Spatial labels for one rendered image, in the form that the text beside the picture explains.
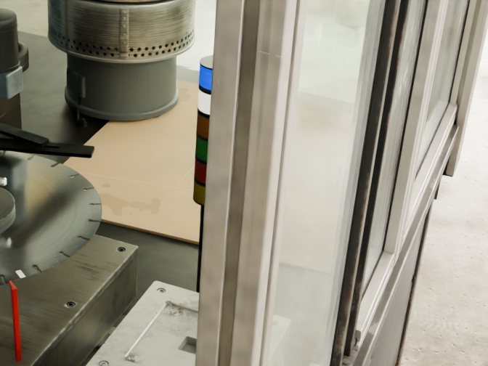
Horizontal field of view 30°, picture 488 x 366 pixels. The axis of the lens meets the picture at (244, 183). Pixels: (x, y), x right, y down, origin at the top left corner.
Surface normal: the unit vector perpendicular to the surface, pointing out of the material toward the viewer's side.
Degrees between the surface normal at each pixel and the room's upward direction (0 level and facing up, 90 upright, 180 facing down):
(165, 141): 0
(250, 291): 90
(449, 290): 0
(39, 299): 0
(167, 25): 90
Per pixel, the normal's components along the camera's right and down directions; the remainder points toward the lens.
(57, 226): 0.07, -0.87
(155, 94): 0.66, 0.40
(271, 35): -0.35, 0.44
